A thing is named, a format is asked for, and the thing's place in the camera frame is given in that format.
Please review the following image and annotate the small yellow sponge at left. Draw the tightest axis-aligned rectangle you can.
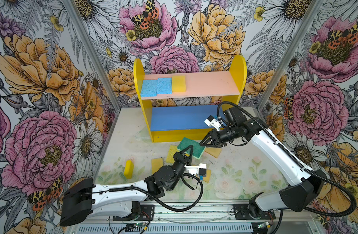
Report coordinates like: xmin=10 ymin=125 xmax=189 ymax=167
xmin=123 ymin=160 xmax=134 ymax=179

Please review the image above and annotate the orange-yellow sponge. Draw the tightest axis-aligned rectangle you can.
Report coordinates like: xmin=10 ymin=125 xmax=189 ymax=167
xmin=151 ymin=158 xmax=163 ymax=174
xmin=204 ymin=147 xmax=222 ymax=158
xmin=203 ymin=169 xmax=212 ymax=183

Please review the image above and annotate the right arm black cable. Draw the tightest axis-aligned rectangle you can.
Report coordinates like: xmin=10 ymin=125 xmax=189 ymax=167
xmin=216 ymin=101 xmax=357 ymax=217

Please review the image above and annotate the aluminium front rail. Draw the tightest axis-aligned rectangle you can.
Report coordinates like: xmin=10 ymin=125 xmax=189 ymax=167
xmin=64 ymin=200 xmax=320 ymax=234

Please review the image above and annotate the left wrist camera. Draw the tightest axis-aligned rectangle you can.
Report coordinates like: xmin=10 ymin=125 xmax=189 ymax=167
xmin=185 ymin=163 xmax=207 ymax=180

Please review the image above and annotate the thick yellow sponge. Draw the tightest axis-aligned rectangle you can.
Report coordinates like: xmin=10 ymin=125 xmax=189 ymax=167
xmin=172 ymin=75 xmax=186 ymax=93

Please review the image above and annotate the green sponge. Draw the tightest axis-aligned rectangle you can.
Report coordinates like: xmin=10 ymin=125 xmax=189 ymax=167
xmin=177 ymin=137 xmax=205 ymax=160

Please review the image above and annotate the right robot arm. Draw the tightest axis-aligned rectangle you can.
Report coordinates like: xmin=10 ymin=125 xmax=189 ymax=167
xmin=199 ymin=107 xmax=325 ymax=218

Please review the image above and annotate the yellow shelf with coloured boards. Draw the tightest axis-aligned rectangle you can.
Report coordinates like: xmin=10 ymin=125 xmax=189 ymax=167
xmin=133 ymin=55 xmax=247 ymax=143

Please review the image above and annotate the floral table mat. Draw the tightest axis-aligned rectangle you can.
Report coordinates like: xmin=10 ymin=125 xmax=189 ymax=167
xmin=88 ymin=140 xmax=281 ymax=202

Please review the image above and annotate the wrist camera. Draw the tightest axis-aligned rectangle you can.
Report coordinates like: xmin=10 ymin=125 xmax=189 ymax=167
xmin=185 ymin=163 xmax=207 ymax=180
xmin=204 ymin=115 xmax=226 ymax=132

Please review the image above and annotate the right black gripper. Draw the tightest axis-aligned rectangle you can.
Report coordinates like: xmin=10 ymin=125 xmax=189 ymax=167
xmin=199 ymin=124 xmax=240 ymax=149

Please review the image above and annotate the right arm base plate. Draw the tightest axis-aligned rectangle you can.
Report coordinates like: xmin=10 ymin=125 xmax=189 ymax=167
xmin=232 ymin=203 xmax=276 ymax=220

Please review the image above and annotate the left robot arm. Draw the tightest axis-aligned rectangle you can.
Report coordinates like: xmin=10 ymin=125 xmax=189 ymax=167
xmin=60 ymin=145 xmax=194 ymax=227

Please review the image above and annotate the pale yellow textured sponge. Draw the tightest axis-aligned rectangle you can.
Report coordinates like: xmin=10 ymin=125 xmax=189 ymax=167
xmin=166 ymin=145 xmax=178 ymax=164

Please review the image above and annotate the blue sponge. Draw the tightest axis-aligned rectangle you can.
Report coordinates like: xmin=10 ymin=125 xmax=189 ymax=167
xmin=141 ymin=80 xmax=158 ymax=98
xmin=157 ymin=78 xmax=172 ymax=95

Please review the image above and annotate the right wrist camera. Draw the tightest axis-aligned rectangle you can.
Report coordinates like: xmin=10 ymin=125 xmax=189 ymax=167
xmin=204 ymin=115 xmax=226 ymax=132

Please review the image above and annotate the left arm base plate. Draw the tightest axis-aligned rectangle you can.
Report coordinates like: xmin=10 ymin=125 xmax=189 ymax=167
xmin=112 ymin=205 xmax=155 ymax=221

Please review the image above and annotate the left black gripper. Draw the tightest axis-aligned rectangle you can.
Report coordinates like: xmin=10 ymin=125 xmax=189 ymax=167
xmin=168 ymin=144 xmax=194 ymax=190

